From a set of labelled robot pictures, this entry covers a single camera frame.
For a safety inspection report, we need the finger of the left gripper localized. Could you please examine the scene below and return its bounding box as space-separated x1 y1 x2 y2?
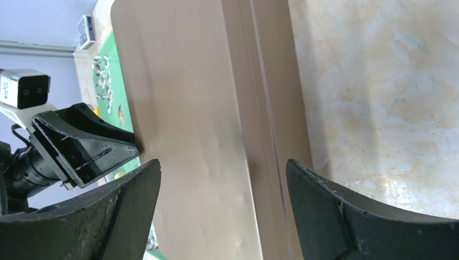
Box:
31 103 140 189

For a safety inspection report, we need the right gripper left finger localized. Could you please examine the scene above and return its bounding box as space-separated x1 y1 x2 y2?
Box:
1 159 161 259

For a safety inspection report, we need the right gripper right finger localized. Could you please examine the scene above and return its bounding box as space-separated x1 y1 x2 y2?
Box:
286 159 458 259

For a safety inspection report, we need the brown box lid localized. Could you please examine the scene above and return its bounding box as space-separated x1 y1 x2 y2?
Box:
110 1 263 259

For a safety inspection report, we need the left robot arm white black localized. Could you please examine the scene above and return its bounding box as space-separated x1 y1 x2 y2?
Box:
1 103 140 215

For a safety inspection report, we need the brown chocolate box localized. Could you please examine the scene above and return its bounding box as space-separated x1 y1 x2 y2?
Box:
222 1 312 259

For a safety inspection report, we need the green floral tray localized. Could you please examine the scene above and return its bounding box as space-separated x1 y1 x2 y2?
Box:
92 32 167 259

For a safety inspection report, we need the blue card deck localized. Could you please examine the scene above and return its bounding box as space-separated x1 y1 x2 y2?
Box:
77 15 96 50

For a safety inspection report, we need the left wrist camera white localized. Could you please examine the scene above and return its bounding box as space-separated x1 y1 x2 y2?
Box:
1 69 51 109

